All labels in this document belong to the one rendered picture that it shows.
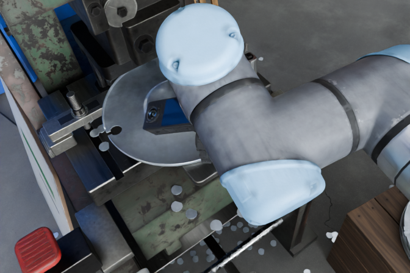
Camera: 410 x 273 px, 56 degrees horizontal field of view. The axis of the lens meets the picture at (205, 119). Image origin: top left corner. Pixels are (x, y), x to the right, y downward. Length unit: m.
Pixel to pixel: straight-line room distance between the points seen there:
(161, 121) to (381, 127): 0.30
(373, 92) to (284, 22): 1.87
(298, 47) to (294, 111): 1.74
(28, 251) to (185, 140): 0.30
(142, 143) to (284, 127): 0.42
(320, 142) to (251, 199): 0.07
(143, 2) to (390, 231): 0.83
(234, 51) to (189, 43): 0.04
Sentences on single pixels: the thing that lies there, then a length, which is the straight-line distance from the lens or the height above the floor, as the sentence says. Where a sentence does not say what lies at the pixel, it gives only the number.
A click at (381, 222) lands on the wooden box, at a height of 0.35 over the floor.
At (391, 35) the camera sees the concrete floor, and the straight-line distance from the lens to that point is 2.22.
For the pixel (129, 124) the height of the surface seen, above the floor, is 0.78.
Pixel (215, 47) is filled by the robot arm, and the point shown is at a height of 1.12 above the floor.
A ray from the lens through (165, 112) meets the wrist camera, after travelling 0.54.
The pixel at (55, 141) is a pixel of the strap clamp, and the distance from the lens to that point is 0.83.
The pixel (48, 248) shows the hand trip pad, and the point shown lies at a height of 0.76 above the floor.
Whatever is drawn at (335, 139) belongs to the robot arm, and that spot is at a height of 1.07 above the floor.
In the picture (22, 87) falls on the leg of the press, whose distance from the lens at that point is 1.03.
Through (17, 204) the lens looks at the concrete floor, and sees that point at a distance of 1.73.
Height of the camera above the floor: 1.33
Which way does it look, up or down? 51 degrees down
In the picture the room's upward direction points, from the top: 8 degrees counter-clockwise
